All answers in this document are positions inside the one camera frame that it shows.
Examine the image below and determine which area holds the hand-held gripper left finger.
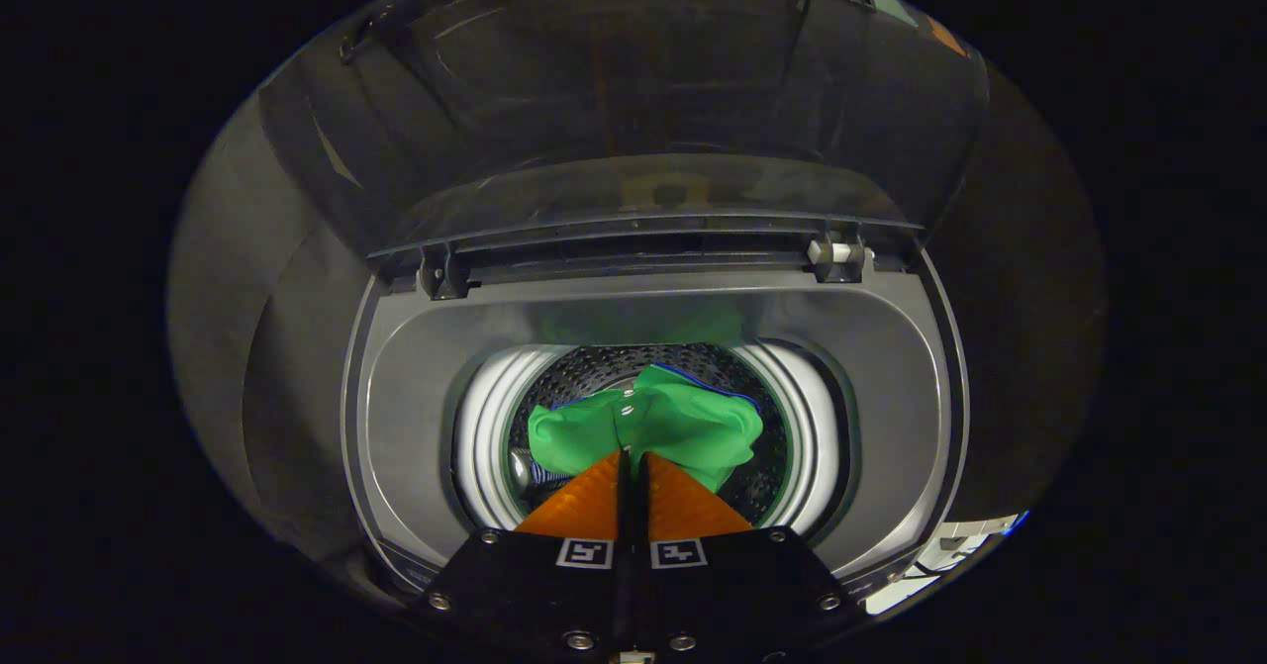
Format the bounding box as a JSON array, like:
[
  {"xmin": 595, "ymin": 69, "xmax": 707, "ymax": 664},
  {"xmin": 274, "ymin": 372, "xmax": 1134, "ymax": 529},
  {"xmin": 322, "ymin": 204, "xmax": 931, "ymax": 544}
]
[{"xmin": 416, "ymin": 449, "xmax": 634, "ymax": 657}]

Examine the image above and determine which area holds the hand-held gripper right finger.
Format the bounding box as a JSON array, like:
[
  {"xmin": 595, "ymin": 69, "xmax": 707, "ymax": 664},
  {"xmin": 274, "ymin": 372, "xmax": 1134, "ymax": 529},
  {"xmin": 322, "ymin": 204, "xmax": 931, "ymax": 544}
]
[{"xmin": 633, "ymin": 451, "xmax": 862, "ymax": 657}]

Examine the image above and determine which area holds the green polo shirt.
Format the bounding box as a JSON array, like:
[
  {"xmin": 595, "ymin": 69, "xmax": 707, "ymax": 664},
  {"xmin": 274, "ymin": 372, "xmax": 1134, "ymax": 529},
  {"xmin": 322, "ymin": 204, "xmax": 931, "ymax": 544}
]
[{"xmin": 527, "ymin": 363, "xmax": 765, "ymax": 495}]

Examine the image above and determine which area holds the dark washing machine lid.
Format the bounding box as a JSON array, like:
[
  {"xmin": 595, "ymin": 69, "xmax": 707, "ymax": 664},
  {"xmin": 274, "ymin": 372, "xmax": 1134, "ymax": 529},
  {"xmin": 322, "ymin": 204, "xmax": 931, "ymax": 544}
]
[{"xmin": 257, "ymin": 0, "xmax": 993, "ymax": 301}]

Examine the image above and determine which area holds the grey washing machine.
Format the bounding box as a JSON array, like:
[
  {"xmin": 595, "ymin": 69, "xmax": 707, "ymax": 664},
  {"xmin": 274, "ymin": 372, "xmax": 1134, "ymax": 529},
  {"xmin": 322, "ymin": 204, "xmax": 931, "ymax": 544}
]
[{"xmin": 340, "ymin": 243, "xmax": 973, "ymax": 611}]

